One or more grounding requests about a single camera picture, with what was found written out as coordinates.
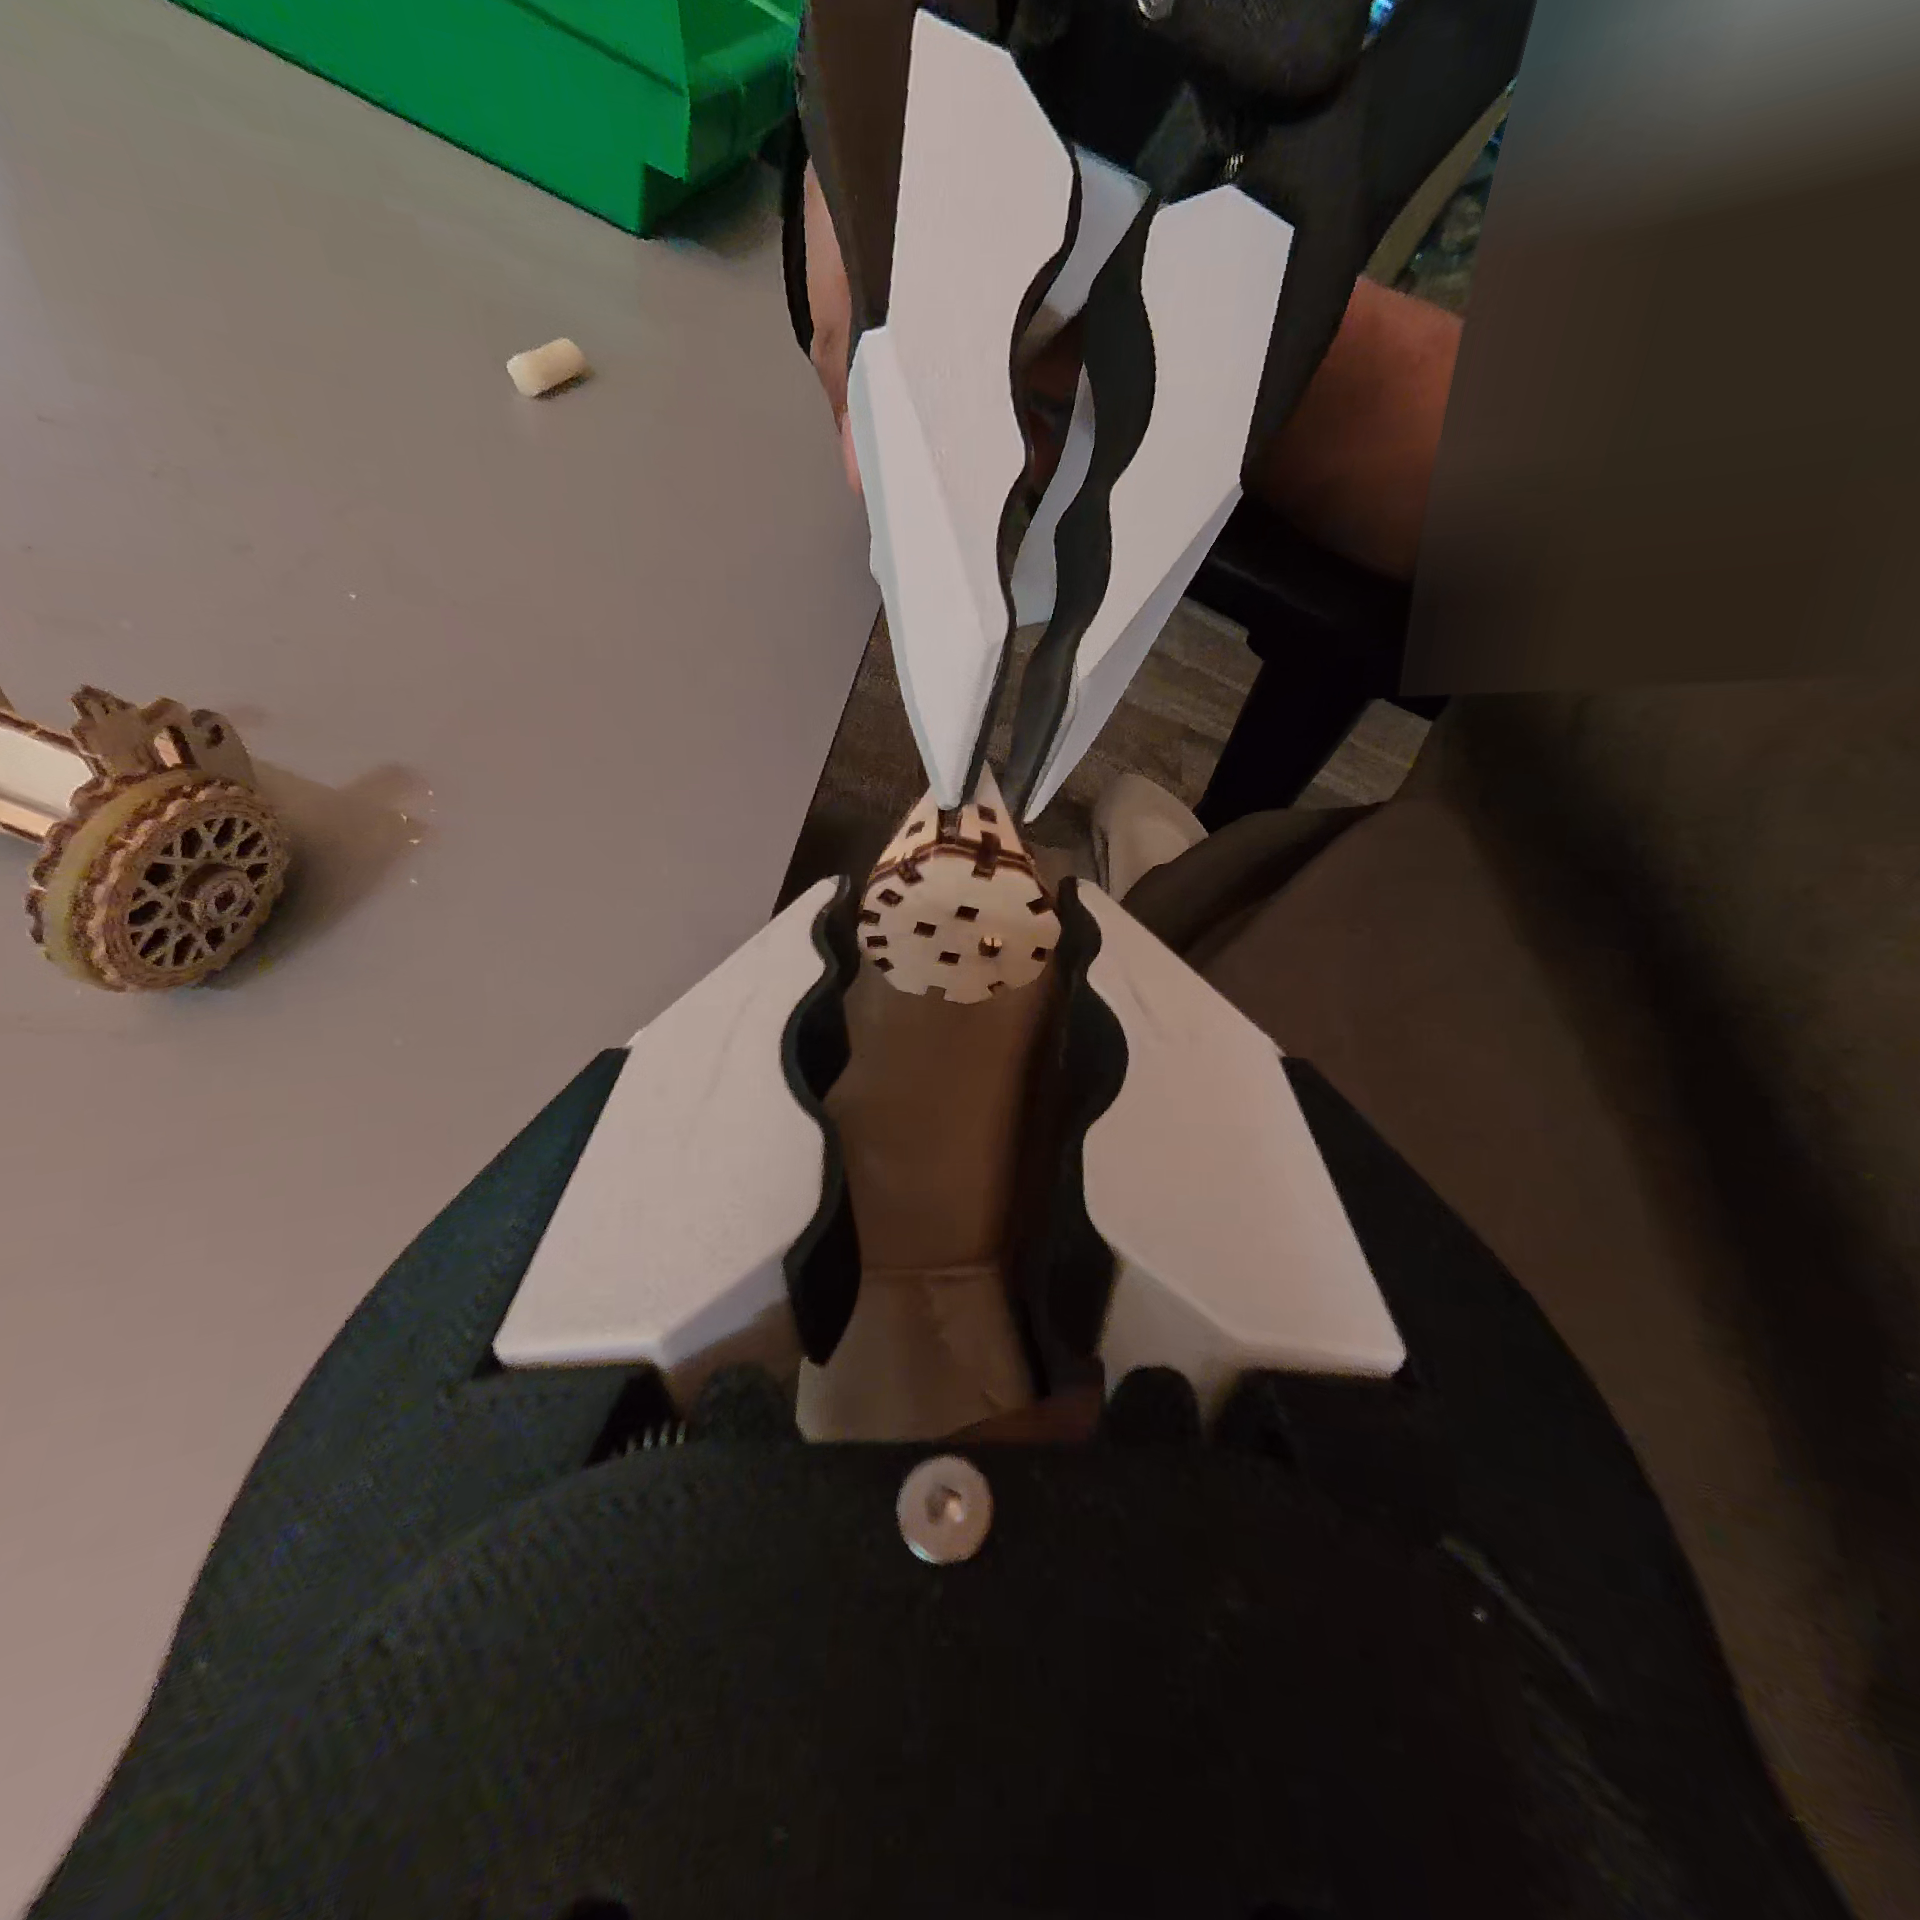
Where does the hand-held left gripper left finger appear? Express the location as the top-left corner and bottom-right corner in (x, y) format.
(490, 874), (864, 1373)

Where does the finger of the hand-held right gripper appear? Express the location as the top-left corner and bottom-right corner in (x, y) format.
(1008, 158), (1297, 823)
(843, 13), (1085, 800)

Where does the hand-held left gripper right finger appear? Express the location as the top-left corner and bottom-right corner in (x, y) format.
(1042, 877), (1409, 1404)

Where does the wooden cone model part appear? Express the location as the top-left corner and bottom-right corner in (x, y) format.
(855, 796), (1052, 1004)

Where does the grey desk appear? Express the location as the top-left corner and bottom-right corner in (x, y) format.
(0, 0), (889, 1877)

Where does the person's right hand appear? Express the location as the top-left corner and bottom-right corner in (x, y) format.
(803, 150), (869, 497)

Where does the black office chair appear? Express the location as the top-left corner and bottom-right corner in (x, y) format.
(1192, 510), (1448, 833)

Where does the person's brown clothing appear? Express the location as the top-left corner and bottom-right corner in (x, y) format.
(794, 682), (1920, 1920)

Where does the person's pale shoe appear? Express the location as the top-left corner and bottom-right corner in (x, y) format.
(1086, 777), (1203, 906)

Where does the green plastic bin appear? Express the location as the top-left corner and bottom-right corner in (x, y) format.
(172, 0), (804, 239)

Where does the wooden frame with wheel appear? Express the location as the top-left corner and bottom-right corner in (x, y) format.
(0, 682), (294, 994)

